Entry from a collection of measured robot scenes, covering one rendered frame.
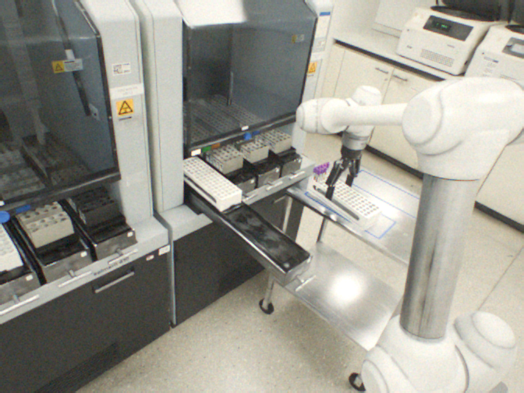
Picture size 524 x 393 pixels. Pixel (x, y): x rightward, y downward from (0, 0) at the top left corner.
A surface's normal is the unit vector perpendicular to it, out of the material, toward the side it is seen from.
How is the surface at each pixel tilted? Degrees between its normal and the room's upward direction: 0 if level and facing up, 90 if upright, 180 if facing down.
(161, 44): 90
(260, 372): 0
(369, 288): 0
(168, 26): 90
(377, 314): 0
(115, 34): 90
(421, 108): 85
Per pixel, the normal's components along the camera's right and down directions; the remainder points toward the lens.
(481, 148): 0.23, 0.43
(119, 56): 0.69, 0.51
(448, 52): -0.74, 0.33
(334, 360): 0.13, -0.78
